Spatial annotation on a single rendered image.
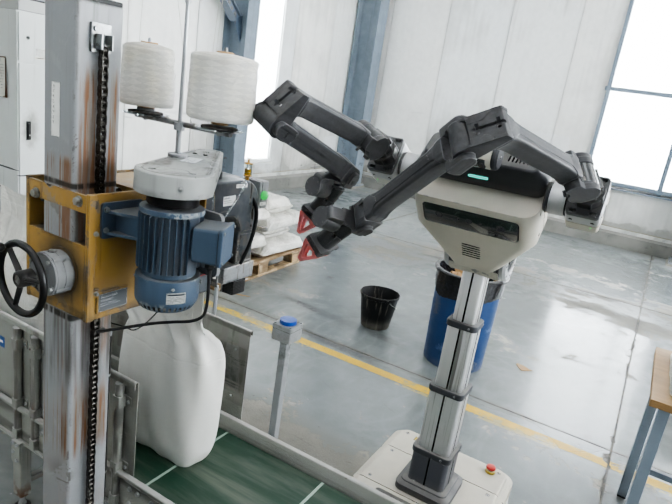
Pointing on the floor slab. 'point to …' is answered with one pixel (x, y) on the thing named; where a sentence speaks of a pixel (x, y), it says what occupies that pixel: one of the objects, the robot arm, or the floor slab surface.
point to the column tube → (75, 59)
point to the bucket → (377, 306)
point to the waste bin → (443, 301)
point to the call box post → (279, 389)
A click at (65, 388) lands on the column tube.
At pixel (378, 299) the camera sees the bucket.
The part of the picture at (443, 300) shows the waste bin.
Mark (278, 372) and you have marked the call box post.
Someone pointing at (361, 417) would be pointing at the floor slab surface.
